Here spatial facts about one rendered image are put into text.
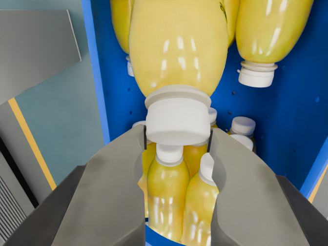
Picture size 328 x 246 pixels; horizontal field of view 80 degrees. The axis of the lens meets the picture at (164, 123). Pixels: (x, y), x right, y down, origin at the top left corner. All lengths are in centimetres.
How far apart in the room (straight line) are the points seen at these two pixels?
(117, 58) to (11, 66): 70
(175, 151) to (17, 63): 83
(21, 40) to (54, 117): 85
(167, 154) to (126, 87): 13
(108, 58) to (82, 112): 138
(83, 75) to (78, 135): 52
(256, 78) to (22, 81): 89
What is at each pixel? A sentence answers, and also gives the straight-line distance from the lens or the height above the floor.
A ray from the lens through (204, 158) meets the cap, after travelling 26.
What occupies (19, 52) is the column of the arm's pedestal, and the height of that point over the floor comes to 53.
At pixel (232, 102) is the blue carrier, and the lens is 42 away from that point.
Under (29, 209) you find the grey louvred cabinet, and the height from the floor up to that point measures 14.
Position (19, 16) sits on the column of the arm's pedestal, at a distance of 108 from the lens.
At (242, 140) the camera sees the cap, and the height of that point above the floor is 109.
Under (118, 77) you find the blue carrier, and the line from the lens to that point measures 31.
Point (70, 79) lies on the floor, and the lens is 157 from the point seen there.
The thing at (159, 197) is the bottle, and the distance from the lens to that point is 31.
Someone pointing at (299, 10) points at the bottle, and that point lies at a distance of 24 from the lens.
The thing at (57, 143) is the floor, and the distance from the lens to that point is 191.
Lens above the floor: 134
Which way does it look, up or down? 60 degrees down
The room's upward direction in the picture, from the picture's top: 176 degrees counter-clockwise
